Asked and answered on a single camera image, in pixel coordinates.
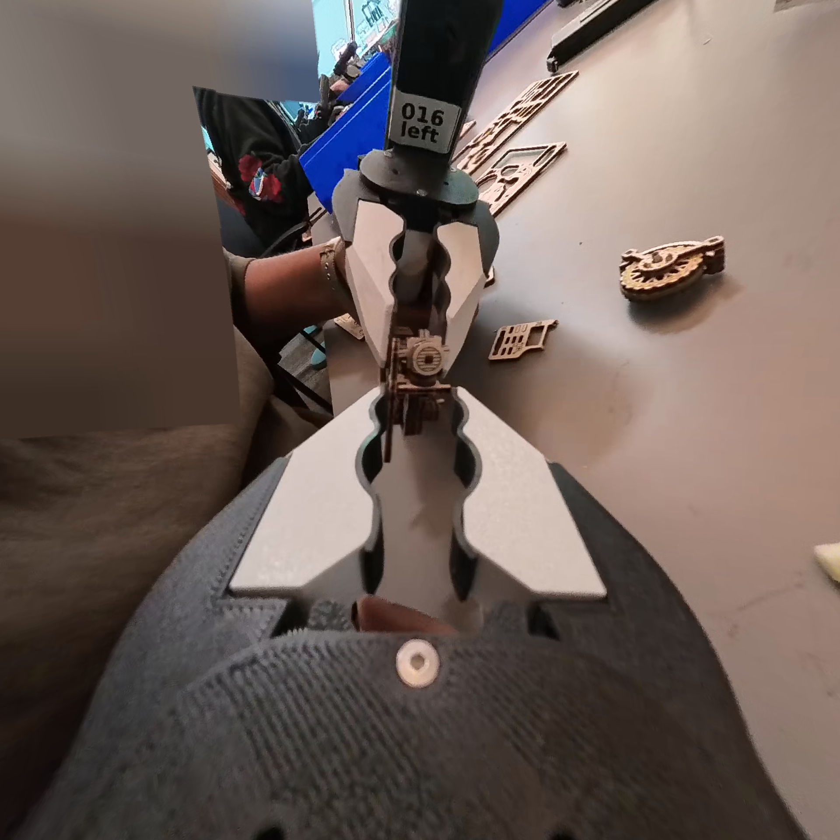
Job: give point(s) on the wooden motorcycle model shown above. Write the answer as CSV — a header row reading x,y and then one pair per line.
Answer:
x,y
426,358

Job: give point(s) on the small cream cylinder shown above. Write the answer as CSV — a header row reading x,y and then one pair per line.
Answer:
x,y
830,561

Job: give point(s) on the grey desk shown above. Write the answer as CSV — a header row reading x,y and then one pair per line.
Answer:
x,y
656,426

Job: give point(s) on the small wooden frame piece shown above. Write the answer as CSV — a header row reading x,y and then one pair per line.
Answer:
x,y
525,341

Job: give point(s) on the black flat device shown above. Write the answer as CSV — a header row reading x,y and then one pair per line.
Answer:
x,y
590,29

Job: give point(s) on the person's right hand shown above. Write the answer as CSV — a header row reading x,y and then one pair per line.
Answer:
x,y
400,617

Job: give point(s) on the person's brown clothing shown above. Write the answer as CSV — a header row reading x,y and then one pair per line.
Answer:
x,y
98,525

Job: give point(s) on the wooden wheel assembly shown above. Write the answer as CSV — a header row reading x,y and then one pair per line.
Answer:
x,y
663,272

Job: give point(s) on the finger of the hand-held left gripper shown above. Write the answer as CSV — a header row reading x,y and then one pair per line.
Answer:
x,y
466,275
371,262

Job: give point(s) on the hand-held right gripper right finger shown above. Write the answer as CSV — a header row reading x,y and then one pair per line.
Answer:
x,y
531,525

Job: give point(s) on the blue plastic crate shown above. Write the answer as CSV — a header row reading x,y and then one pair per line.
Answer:
x,y
341,144

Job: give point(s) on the person's left forearm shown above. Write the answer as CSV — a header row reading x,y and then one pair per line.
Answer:
x,y
282,289

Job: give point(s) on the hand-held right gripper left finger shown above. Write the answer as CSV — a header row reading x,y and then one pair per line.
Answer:
x,y
308,525

